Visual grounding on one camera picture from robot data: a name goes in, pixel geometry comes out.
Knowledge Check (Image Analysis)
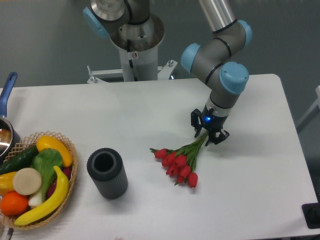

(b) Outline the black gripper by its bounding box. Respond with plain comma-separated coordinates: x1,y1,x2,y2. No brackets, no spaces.
190,105,230,147

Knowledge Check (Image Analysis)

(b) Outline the red tulip bouquet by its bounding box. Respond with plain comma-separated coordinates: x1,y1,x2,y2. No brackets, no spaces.
149,132,209,188

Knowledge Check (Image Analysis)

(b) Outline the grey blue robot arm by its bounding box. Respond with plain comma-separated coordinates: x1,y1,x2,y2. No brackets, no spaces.
82,0,252,144

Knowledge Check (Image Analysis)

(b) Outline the dark grey ribbed vase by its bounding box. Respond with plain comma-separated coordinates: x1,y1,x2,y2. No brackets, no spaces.
86,148,128,200

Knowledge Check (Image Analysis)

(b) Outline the white furniture part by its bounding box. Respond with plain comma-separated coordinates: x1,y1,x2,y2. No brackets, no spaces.
296,85,320,134

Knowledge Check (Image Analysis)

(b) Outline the black device at edge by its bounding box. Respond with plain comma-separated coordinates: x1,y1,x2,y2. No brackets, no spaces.
301,202,320,229

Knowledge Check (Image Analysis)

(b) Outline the purple red vegetable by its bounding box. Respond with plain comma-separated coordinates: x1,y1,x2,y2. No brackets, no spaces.
47,167,72,198

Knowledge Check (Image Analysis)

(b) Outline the yellow banana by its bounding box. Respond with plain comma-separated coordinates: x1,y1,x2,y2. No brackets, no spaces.
14,165,69,227

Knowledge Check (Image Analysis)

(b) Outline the yellow squash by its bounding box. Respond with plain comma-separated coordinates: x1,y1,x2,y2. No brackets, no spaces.
36,135,73,167

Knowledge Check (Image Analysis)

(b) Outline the green bok choy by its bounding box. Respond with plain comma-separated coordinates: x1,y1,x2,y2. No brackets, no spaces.
28,148,63,208

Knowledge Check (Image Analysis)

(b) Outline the green cucumber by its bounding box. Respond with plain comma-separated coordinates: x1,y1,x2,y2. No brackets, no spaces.
0,145,39,175

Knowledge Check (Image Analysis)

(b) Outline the beige round disc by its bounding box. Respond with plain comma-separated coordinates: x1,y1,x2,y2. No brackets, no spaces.
12,167,42,196

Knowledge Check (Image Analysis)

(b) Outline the yellow bell pepper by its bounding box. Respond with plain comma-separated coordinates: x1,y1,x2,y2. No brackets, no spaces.
0,171,17,196

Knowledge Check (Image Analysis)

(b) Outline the orange fruit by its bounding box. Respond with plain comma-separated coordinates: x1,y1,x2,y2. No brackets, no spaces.
0,191,29,216

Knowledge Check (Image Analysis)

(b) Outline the woven wicker basket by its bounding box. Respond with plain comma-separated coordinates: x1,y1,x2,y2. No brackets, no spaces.
0,131,78,231

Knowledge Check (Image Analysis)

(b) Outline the white metal base frame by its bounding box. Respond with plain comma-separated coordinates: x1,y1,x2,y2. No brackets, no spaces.
87,59,178,84

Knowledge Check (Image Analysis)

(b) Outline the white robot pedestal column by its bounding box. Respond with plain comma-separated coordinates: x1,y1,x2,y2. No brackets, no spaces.
110,13,165,82

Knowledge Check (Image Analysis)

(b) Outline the black cable on pedestal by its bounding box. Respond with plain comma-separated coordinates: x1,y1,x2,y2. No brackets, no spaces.
126,39,138,82

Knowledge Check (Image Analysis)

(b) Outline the blue handled saucepan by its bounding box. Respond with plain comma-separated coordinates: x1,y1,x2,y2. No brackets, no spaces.
0,72,21,165

